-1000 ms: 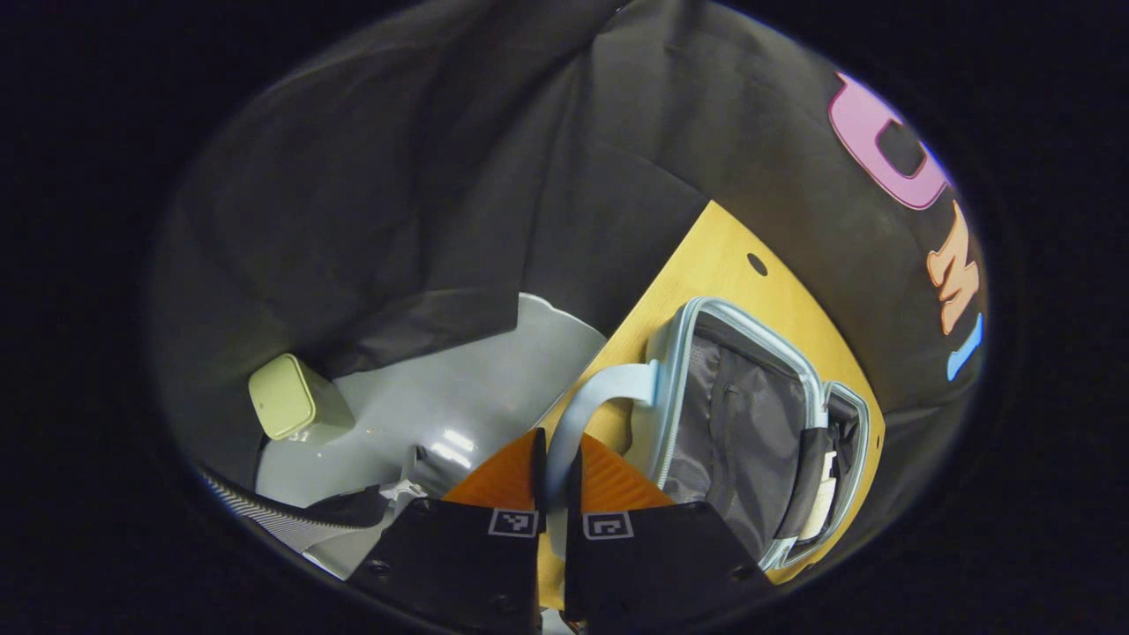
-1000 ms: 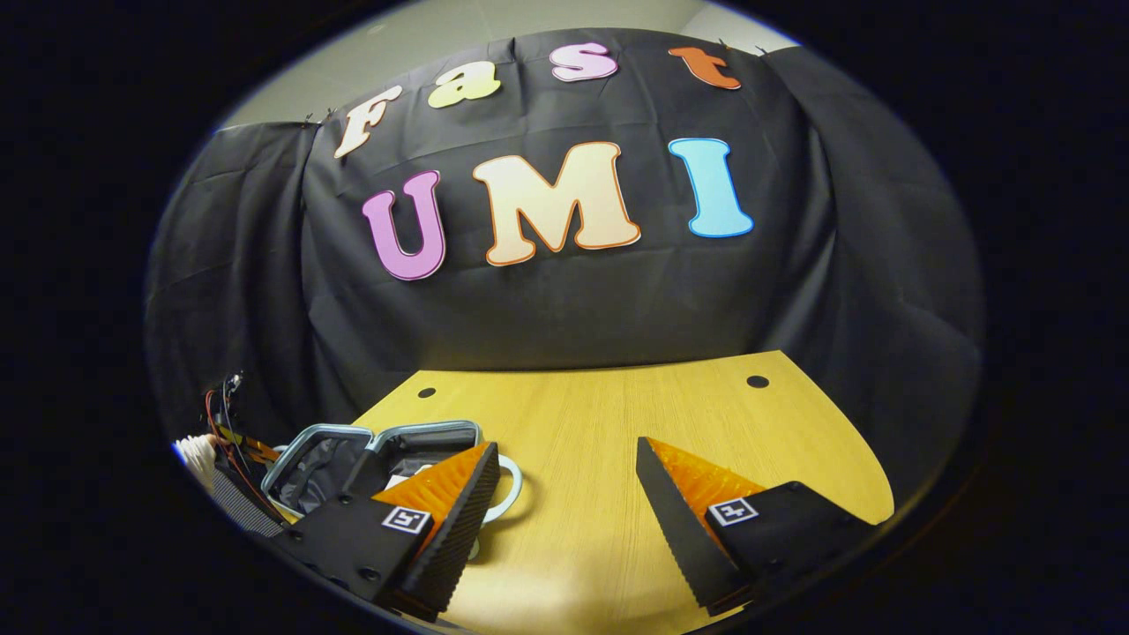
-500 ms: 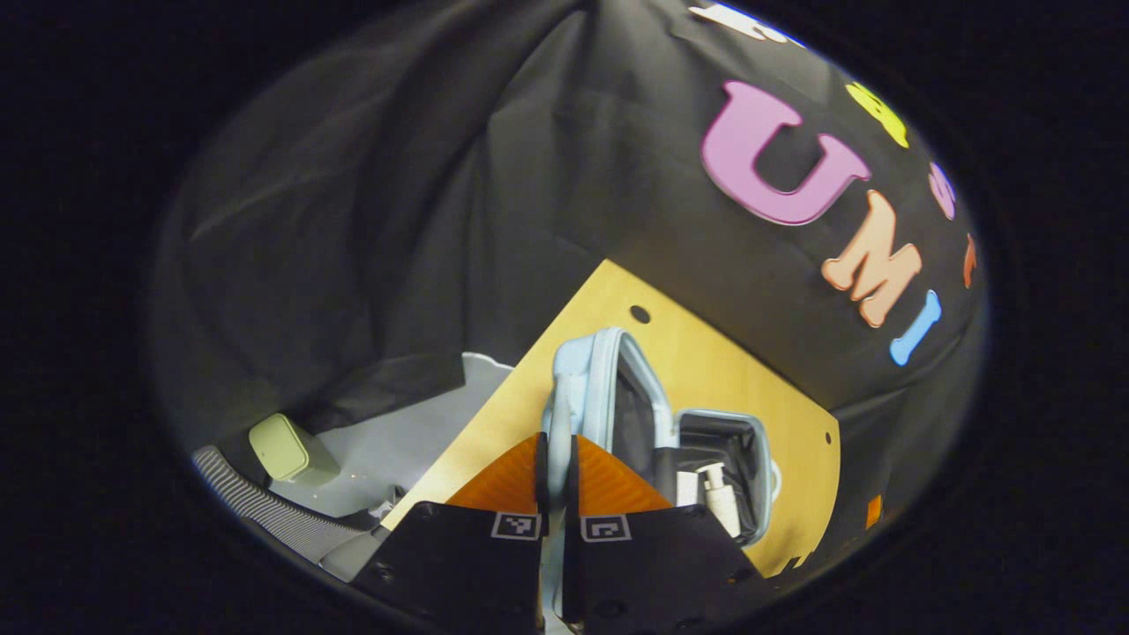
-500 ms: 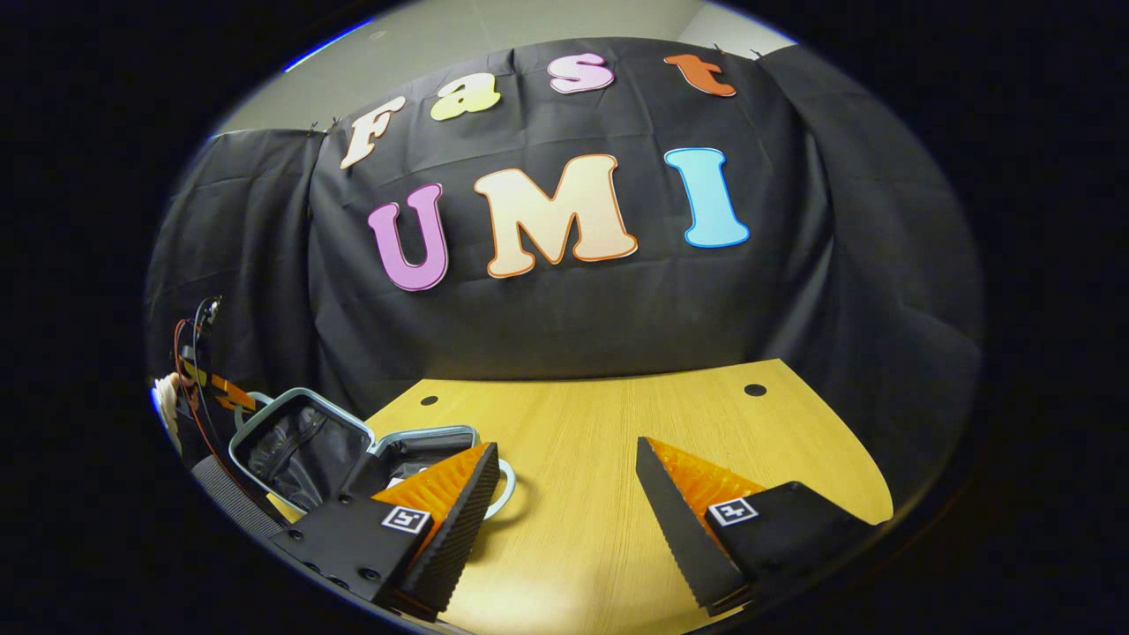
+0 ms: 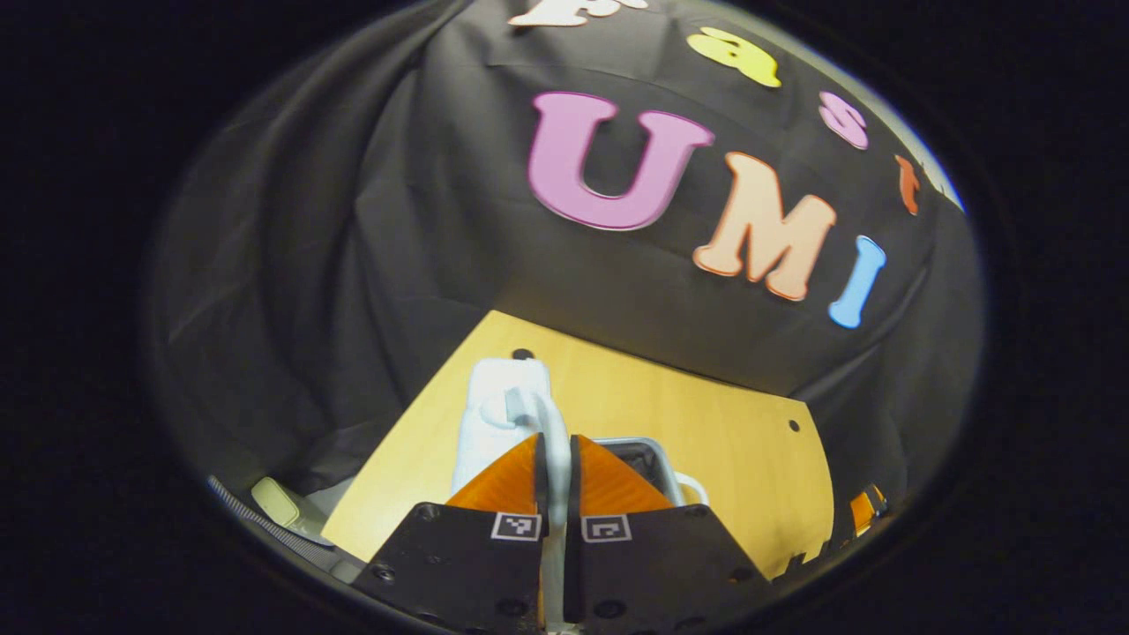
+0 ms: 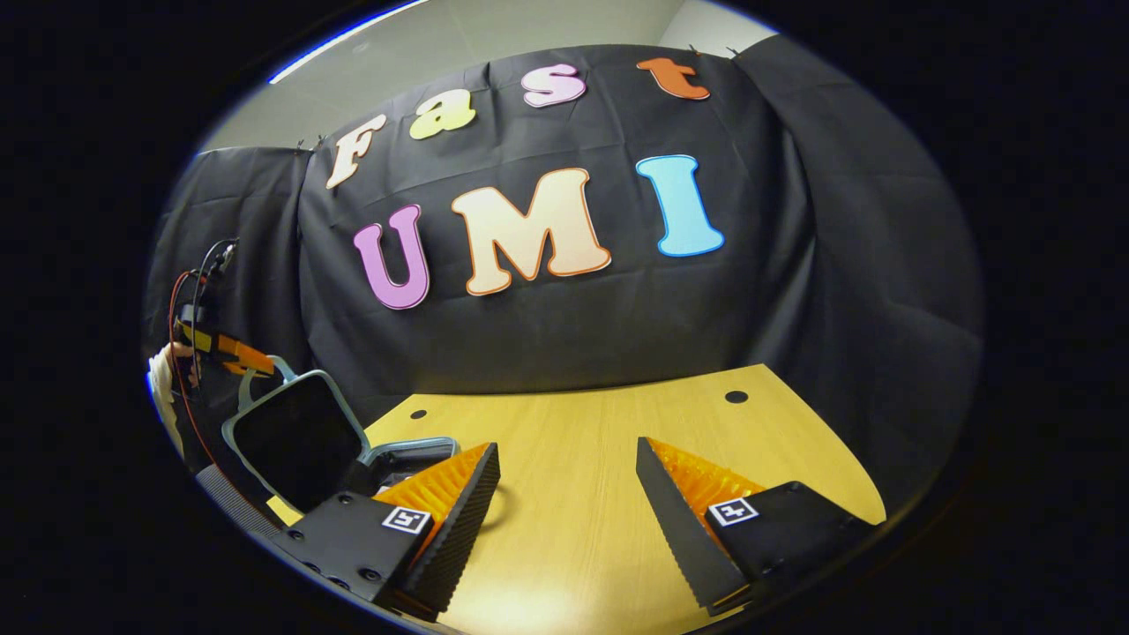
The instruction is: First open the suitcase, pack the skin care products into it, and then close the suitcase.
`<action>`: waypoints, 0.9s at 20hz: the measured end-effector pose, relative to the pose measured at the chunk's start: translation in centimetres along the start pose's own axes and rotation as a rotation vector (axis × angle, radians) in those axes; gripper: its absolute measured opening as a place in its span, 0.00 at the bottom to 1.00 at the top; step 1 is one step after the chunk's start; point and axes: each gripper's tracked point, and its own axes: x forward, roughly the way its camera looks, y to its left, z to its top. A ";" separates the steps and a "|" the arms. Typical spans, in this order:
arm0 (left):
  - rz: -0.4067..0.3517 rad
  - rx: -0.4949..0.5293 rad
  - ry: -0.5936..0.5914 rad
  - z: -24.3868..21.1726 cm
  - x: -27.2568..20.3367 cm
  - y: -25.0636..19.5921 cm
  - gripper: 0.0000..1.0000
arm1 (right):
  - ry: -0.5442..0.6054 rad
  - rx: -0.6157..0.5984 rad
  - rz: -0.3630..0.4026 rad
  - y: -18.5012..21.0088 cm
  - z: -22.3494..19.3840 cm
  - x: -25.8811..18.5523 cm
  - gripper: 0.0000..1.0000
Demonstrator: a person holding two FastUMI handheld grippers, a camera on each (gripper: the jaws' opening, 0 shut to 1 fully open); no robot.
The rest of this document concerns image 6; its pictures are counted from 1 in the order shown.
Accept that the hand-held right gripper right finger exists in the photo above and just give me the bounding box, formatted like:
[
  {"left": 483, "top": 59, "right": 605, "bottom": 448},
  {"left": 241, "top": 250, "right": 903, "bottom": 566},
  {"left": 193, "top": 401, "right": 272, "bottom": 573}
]
[{"left": 635, "top": 436, "right": 886, "bottom": 618}]

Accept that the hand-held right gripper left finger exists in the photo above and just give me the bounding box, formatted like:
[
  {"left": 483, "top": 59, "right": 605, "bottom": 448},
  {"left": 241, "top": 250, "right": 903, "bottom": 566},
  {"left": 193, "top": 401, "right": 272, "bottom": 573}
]
[{"left": 269, "top": 441, "right": 502, "bottom": 618}]

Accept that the light blue small suitcase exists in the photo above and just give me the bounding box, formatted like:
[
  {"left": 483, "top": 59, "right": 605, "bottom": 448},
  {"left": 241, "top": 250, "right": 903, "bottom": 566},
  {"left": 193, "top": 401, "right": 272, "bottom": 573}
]
[{"left": 221, "top": 355, "right": 461, "bottom": 517}]

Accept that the grey ribbed strip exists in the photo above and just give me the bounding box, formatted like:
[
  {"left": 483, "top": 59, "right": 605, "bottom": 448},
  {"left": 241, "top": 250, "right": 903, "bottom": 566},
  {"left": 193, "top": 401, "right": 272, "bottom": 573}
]
[{"left": 196, "top": 463, "right": 285, "bottom": 541}]

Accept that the black backdrop cloth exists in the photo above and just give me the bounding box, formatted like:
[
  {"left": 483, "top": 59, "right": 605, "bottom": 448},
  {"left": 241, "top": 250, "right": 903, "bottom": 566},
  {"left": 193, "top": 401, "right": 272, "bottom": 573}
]
[{"left": 146, "top": 35, "right": 987, "bottom": 512}]

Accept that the red cable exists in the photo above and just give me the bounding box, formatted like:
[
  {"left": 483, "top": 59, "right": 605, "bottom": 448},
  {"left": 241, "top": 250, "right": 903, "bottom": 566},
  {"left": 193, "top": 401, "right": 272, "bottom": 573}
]
[{"left": 167, "top": 269, "right": 217, "bottom": 468}]

